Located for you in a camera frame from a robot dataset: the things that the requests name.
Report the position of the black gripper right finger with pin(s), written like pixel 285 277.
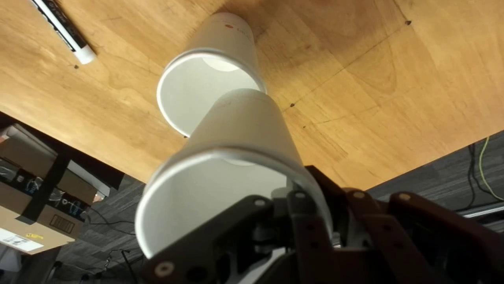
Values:
pixel 348 237

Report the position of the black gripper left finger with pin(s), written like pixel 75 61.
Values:
pixel 225 248

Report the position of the white foam cup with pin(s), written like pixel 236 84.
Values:
pixel 217 59
pixel 241 147

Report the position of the black and white marker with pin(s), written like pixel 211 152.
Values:
pixel 64 29

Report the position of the white foam cup at edge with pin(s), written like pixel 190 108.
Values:
pixel 217 59

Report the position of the cardboard box on floor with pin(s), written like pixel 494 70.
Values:
pixel 44 196

